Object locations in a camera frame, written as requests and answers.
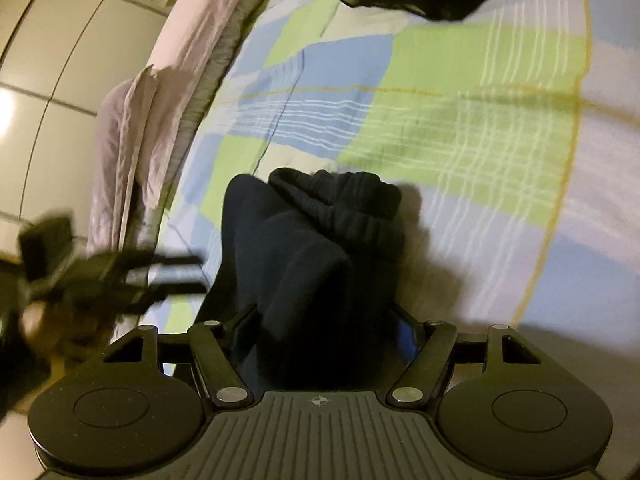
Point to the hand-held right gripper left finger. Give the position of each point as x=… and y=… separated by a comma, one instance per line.
x=240, y=327

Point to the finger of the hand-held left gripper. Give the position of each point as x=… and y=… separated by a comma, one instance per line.
x=177, y=261
x=177, y=290

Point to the checked bed sheet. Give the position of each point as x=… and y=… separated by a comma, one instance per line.
x=450, y=110

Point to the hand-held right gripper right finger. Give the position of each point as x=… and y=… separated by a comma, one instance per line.
x=407, y=334

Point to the person's left hand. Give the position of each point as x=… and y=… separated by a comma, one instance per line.
x=37, y=322

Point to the navy garment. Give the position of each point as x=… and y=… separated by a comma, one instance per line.
x=310, y=270

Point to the beige wardrobe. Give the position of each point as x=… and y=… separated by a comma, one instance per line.
x=60, y=60

